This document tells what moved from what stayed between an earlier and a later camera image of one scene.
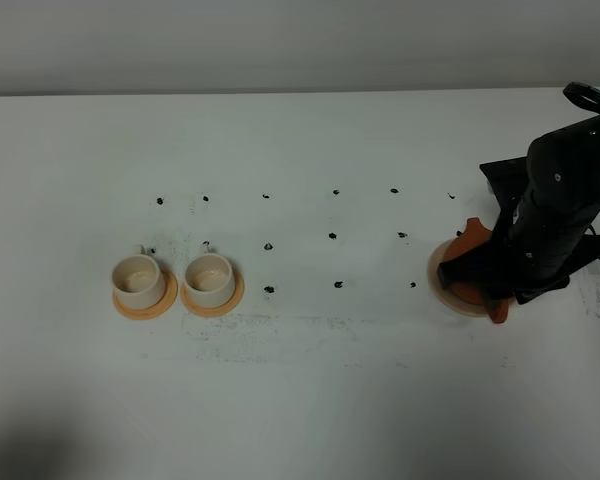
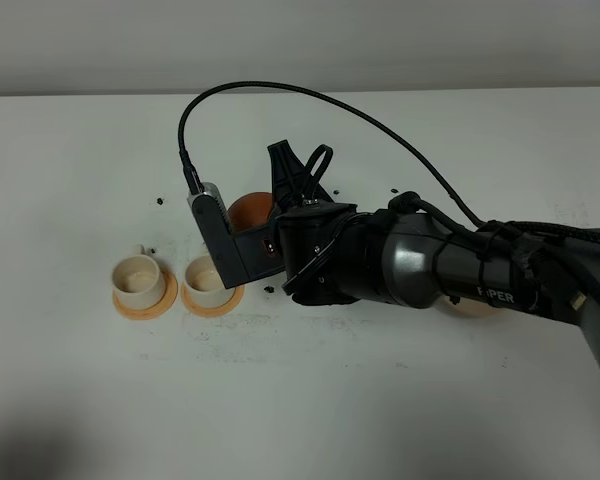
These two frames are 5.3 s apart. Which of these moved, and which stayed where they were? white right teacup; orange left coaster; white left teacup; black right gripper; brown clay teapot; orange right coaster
Moved: black right gripper; brown clay teapot
Stayed: white right teacup; white left teacup; orange right coaster; orange left coaster
